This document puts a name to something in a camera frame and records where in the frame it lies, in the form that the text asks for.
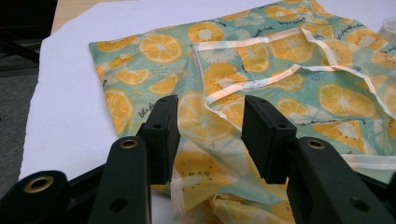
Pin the wooden table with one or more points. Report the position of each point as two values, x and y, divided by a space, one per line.
71 9

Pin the white paper sheet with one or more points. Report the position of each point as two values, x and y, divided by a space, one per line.
77 77

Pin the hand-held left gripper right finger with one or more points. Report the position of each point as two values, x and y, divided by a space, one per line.
267 143

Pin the teal citrus print cloth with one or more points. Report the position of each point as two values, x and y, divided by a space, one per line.
218 77

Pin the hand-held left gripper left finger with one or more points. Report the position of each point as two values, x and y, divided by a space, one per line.
162 140

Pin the black metal stand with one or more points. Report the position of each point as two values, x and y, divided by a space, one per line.
25 18

